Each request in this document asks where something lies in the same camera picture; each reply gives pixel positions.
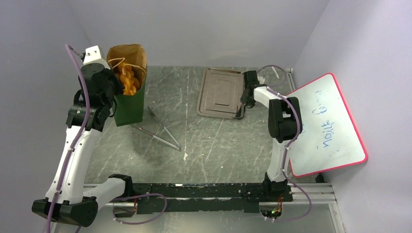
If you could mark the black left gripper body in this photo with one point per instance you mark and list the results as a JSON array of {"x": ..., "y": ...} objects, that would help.
[{"x": 115, "y": 86}]

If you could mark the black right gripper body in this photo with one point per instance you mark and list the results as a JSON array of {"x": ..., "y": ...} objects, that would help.
[{"x": 248, "y": 102}]

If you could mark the orange fake braided bread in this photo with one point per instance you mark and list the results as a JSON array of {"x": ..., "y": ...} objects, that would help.
[{"x": 128, "y": 78}]

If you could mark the metal baking tray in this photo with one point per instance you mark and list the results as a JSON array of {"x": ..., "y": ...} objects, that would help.
[{"x": 220, "y": 93}]

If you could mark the green paper bag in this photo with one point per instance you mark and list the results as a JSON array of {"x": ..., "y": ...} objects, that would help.
[{"x": 129, "y": 109}]

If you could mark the metal tongs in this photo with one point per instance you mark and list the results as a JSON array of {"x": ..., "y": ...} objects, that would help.
[{"x": 174, "y": 144}]

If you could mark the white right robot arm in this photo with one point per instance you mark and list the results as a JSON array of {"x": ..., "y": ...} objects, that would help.
[{"x": 284, "y": 126}]

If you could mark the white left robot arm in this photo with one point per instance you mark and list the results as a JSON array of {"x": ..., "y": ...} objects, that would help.
[{"x": 86, "y": 119}]

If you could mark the white marker pen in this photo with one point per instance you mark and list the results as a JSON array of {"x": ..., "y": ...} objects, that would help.
[{"x": 275, "y": 72}]

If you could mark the pink framed whiteboard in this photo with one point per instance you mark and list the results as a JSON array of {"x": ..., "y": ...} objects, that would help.
[{"x": 329, "y": 138}]

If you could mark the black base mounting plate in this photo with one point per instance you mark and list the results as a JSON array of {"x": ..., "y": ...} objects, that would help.
[{"x": 193, "y": 197}]

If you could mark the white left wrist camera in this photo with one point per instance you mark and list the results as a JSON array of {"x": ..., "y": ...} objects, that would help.
[{"x": 95, "y": 54}]

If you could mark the aluminium rail frame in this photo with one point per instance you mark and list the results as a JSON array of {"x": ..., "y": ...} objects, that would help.
[{"x": 309, "y": 194}]

